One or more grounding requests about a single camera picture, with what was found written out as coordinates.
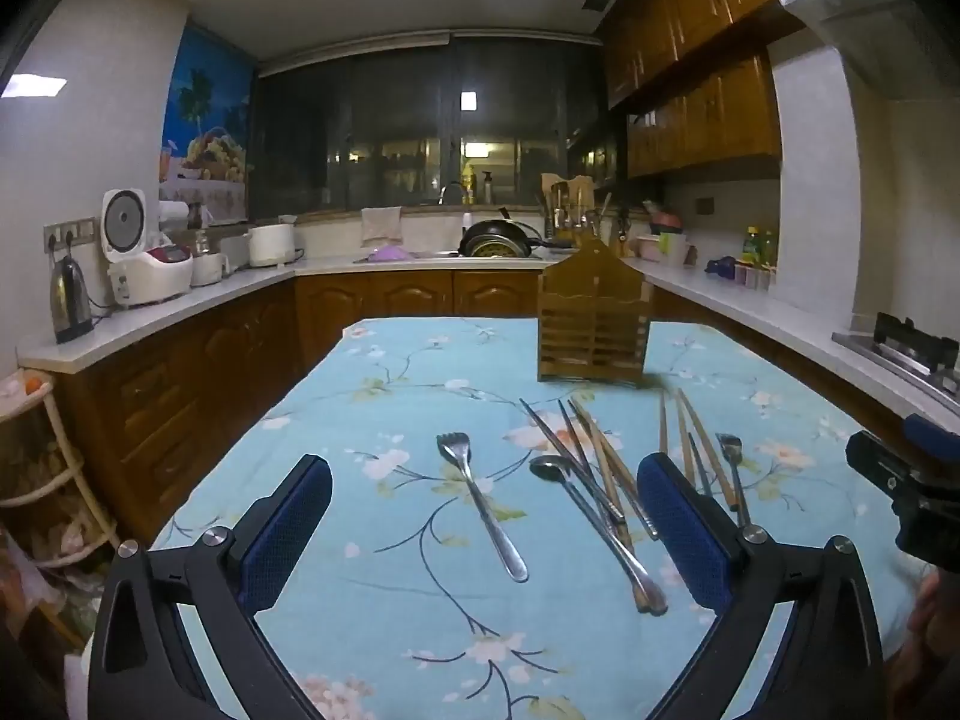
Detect white slow cooker pot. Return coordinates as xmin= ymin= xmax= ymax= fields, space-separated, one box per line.
xmin=247 ymin=222 xmax=298 ymax=269

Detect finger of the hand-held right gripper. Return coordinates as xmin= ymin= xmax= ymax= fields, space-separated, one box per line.
xmin=845 ymin=430 xmax=935 ymax=505
xmin=902 ymin=413 xmax=960 ymax=460

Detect person's right hand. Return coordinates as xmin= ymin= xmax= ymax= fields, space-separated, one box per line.
xmin=885 ymin=566 xmax=960 ymax=720

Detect wooden chopstick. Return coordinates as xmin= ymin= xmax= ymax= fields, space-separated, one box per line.
xmin=576 ymin=405 xmax=652 ymax=614
xmin=568 ymin=397 xmax=661 ymax=541
xmin=675 ymin=388 xmax=700 ymax=485
xmin=679 ymin=388 xmax=740 ymax=512

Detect dark kitchen window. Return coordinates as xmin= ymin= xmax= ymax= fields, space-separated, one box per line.
xmin=251 ymin=34 xmax=610 ymax=220

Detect white rice cooker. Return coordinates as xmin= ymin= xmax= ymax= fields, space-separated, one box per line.
xmin=102 ymin=189 xmax=196 ymax=308

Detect steel range hood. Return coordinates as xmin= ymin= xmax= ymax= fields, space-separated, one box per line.
xmin=776 ymin=0 xmax=960 ymax=100

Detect wooden upper cabinets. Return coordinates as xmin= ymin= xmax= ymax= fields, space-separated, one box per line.
xmin=596 ymin=0 xmax=863 ymax=182

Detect steel electric kettle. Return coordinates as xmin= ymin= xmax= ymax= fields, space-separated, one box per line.
xmin=49 ymin=253 xmax=95 ymax=346

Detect white countertop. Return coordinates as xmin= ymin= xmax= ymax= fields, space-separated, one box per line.
xmin=16 ymin=253 xmax=960 ymax=421

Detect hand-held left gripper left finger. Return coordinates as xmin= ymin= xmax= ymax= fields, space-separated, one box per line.
xmin=88 ymin=454 xmax=333 ymax=720

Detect small white container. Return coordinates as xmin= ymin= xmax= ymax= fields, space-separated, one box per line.
xmin=191 ymin=249 xmax=230 ymax=287

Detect utensil rack with cutting boards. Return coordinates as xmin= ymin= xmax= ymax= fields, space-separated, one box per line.
xmin=538 ymin=172 xmax=613 ymax=245

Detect beige hanging towel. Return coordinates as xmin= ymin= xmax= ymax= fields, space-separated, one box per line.
xmin=361 ymin=206 xmax=404 ymax=247

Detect metal spoon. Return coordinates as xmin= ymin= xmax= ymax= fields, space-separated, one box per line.
xmin=529 ymin=454 xmax=668 ymax=616

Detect blue floral tablecloth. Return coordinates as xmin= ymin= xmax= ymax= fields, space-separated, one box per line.
xmin=150 ymin=317 xmax=931 ymax=720

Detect wooden lower cabinets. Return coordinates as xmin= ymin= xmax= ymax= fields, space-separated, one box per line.
xmin=56 ymin=270 xmax=931 ymax=545

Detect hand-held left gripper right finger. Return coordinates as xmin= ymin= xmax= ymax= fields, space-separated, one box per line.
xmin=636 ymin=452 xmax=886 ymax=720

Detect wall socket strip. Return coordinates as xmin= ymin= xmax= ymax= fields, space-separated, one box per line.
xmin=43 ymin=216 xmax=98 ymax=253

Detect tropical fruit wall poster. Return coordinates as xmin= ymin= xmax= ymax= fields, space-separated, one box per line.
xmin=160 ymin=26 xmax=256 ymax=222

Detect wooden utensil holder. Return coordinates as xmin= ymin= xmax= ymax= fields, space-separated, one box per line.
xmin=537 ymin=235 xmax=650 ymax=385

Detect green bottle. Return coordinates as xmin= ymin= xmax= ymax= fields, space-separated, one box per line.
xmin=744 ymin=225 xmax=778 ymax=268

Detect corner storage shelf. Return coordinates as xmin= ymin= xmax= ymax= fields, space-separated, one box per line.
xmin=0 ymin=371 xmax=122 ymax=653

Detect stack of pink bowls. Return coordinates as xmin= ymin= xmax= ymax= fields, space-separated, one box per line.
xmin=643 ymin=201 xmax=685 ymax=238

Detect wooden cabinets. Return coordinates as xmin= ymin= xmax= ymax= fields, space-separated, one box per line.
xmin=596 ymin=0 xmax=863 ymax=182
xmin=56 ymin=270 xmax=931 ymax=545

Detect ceiling light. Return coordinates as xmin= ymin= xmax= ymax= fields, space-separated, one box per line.
xmin=0 ymin=75 xmax=58 ymax=99

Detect gas stove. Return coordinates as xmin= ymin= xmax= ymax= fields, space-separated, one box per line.
xmin=831 ymin=311 xmax=960 ymax=398

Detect black wok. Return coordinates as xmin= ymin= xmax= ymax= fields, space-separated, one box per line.
xmin=459 ymin=219 xmax=542 ymax=260

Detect metal chopstick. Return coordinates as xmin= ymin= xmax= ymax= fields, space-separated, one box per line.
xmin=520 ymin=399 xmax=627 ymax=524
xmin=557 ymin=400 xmax=635 ymax=548

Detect small metal fork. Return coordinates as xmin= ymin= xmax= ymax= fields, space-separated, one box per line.
xmin=715 ymin=433 xmax=753 ymax=530

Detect large metal fork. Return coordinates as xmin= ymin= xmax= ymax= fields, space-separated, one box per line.
xmin=436 ymin=432 xmax=530 ymax=584

